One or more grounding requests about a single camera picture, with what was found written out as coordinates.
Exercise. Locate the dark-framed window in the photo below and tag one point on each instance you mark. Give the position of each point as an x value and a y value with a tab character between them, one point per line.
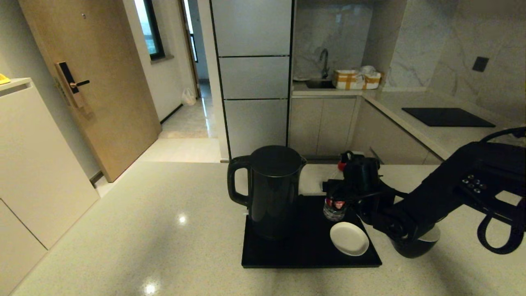
153	28

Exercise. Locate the small yellow object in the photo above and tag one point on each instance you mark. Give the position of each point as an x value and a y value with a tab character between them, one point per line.
3	79

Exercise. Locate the black cup white inside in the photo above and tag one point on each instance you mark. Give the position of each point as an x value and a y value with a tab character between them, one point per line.
413	250

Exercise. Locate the yellow checked cloth box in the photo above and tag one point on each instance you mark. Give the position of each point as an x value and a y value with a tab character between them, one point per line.
345	80
372	80

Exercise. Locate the white side cabinet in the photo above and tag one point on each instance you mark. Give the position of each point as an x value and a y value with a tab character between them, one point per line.
37	164

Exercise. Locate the beige kitchen base cabinets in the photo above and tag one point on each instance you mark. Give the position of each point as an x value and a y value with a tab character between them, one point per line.
320	126

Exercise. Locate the dark wall socket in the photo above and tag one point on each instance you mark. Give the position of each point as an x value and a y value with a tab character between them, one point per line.
480	64

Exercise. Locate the tall grey refrigerator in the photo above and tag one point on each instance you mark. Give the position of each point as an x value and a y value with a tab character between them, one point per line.
254	77

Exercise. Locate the black induction cooktop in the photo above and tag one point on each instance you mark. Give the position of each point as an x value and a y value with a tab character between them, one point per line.
446	117

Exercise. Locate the black rectangular tray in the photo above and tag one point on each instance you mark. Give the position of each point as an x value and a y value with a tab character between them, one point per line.
304	250

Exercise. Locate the light wooden door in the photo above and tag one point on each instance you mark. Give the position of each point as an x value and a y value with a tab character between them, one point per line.
107	102

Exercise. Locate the dark kitchen faucet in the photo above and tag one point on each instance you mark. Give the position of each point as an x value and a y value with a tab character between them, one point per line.
326	66

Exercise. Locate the white plastic bag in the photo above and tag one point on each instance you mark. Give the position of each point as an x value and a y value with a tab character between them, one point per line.
188	98

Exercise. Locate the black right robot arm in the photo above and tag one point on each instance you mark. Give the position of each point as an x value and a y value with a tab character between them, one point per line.
444	193

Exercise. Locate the white saucer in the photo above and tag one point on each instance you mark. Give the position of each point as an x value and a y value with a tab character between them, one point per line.
349	239

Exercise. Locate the black electric kettle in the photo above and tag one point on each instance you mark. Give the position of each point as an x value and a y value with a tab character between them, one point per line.
271	192

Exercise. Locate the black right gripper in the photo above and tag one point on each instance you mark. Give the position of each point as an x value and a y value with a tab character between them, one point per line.
350	195

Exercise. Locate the clear bottle red cap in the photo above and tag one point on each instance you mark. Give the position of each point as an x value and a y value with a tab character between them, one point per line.
333	211

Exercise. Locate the kitchen sink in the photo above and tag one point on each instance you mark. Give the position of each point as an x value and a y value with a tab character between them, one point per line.
318	84

